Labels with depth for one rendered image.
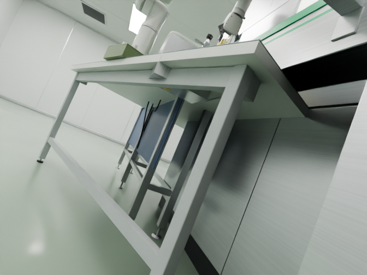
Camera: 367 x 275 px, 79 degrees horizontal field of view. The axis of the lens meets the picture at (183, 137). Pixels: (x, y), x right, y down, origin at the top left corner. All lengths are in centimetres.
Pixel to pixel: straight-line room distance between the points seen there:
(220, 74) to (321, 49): 23
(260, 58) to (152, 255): 54
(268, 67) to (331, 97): 28
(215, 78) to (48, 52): 687
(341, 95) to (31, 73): 707
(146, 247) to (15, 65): 706
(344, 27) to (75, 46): 702
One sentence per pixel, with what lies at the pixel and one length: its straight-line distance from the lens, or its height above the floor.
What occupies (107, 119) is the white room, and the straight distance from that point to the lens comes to 693.
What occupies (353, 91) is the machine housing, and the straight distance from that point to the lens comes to 78.
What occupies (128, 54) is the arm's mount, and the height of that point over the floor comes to 77.
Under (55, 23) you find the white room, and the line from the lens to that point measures 756.
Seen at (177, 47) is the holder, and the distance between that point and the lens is 85.
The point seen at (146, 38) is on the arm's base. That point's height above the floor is 91.
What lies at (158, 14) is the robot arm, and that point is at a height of 105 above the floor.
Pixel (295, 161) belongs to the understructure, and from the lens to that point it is 78.
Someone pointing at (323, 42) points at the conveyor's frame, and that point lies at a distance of 61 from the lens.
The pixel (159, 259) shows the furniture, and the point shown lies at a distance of 60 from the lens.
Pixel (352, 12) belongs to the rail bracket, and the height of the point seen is 83.
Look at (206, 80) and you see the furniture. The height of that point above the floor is 67.
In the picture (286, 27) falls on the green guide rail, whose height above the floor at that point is 93.
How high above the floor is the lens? 45
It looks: 4 degrees up
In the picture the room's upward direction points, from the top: 22 degrees clockwise
